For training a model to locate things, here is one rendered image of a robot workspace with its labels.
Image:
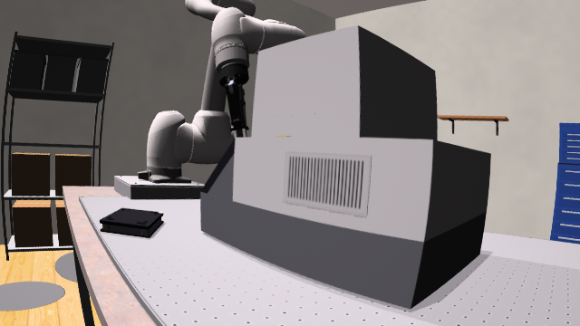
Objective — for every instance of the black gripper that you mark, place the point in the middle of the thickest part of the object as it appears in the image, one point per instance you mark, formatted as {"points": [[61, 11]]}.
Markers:
{"points": [[237, 73]]}

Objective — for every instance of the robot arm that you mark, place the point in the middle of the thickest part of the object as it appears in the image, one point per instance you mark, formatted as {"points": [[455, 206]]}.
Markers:
{"points": [[171, 140]]}

